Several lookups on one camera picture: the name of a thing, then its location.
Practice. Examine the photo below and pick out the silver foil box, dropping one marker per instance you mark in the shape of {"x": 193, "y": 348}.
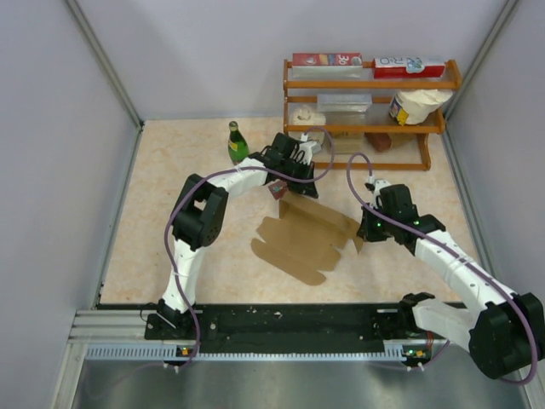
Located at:
{"x": 344, "y": 102}

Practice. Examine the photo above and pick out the brown cardboard box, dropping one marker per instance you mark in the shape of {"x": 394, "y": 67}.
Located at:
{"x": 306, "y": 239}

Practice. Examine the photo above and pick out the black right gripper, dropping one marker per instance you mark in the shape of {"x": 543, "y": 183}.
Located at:
{"x": 365, "y": 230}

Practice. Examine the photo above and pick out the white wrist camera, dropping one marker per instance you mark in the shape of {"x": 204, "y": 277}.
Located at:
{"x": 375, "y": 185}
{"x": 305, "y": 148}

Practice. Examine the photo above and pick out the red white wrap box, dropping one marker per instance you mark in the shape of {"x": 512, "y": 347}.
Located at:
{"x": 407, "y": 67}

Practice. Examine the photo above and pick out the wooden shelf rack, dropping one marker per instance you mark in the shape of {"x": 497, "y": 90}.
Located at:
{"x": 298, "y": 93}

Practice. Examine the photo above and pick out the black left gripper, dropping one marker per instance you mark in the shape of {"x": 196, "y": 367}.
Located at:
{"x": 304, "y": 188}

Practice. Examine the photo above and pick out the small red packet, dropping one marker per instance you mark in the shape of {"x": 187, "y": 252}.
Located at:
{"x": 278, "y": 189}

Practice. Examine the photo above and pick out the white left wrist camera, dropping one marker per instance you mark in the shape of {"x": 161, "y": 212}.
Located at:
{"x": 305, "y": 148}

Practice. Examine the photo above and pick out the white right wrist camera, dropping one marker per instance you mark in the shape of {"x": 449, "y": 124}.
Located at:
{"x": 375, "y": 185}

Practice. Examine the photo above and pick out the white bag left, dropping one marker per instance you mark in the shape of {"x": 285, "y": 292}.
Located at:
{"x": 308, "y": 117}

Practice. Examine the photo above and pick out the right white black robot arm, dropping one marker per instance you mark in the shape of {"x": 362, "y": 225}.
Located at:
{"x": 501, "y": 330}

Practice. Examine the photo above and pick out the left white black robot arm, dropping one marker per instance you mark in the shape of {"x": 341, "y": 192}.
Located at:
{"x": 197, "y": 218}

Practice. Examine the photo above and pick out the green glass bottle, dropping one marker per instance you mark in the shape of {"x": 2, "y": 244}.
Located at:
{"x": 237, "y": 146}

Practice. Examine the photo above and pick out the brown red block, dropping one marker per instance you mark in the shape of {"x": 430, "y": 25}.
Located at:
{"x": 381, "y": 142}

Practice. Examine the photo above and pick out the large white flour bag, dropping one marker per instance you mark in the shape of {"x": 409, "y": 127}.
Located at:
{"x": 412, "y": 107}

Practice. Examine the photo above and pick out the tan block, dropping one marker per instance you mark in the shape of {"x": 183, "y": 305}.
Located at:
{"x": 347, "y": 143}

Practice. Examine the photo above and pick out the red foil box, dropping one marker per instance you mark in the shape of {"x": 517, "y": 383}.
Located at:
{"x": 327, "y": 60}

